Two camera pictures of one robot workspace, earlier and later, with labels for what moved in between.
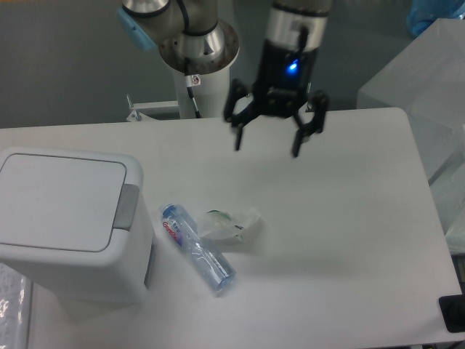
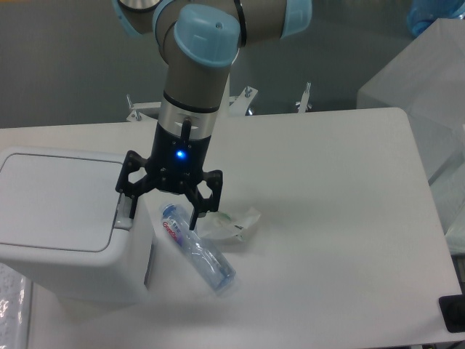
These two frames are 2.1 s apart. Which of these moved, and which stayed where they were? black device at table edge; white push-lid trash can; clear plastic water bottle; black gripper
Moved: black gripper
Stayed: black device at table edge; white push-lid trash can; clear plastic water bottle
